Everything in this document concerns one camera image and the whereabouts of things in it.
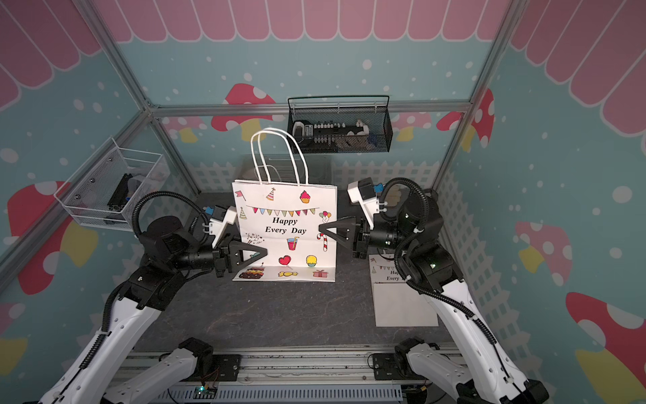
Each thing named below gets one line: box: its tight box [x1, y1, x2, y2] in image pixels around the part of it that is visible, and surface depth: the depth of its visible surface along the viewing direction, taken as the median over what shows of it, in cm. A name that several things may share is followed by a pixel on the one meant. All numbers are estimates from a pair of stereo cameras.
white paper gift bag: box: [368, 254, 440, 327], surface depth 87 cm
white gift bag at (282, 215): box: [232, 127, 338, 282], surface depth 52 cm
